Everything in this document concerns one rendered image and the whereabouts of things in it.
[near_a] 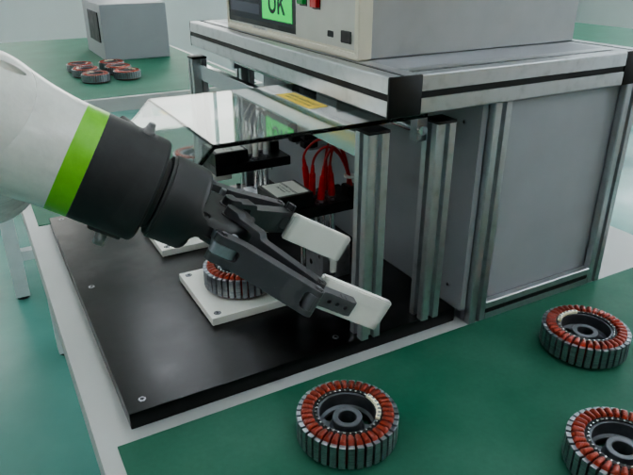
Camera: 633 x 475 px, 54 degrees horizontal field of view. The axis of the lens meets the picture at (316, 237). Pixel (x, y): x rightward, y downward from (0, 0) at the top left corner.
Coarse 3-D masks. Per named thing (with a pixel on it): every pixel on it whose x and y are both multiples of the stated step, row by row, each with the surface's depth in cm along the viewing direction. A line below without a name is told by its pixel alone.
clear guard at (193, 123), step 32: (192, 96) 82; (224, 96) 82; (256, 96) 82; (320, 96) 82; (160, 128) 72; (192, 128) 67; (224, 128) 67; (256, 128) 67; (288, 128) 67; (320, 128) 67; (192, 160) 63
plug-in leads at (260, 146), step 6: (246, 144) 113; (252, 144) 111; (258, 144) 115; (264, 144) 112; (270, 144) 116; (276, 144) 116; (252, 150) 111; (258, 150) 115; (264, 150) 113; (270, 150) 116; (252, 156) 112; (258, 156) 112
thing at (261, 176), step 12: (216, 156) 107; (228, 156) 108; (240, 156) 109; (264, 156) 112; (276, 156) 113; (288, 156) 114; (216, 168) 107; (228, 168) 108; (240, 168) 110; (252, 168) 111; (264, 168) 112; (216, 180) 109; (264, 180) 114
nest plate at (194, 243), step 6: (192, 240) 107; (198, 240) 107; (156, 246) 107; (162, 246) 105; (168, 246) 105; (186, 246) 106; (192, 246) 106; (198, 246) 107; (204, 246) 107; (162, 252) 104; (168, 252) 104; (174, 252) 105; (180, 252) 105
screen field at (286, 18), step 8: (264, 0) 96; (272, 0) 94; (280, 0) 92; (288, 0) 89; (264, 8) 97; (272, 8) 94; (280, 8) 92; (288, 8) 90; (264, 16) 97; (272, 16) 95; (280, 16) 93; (288, 16) 90
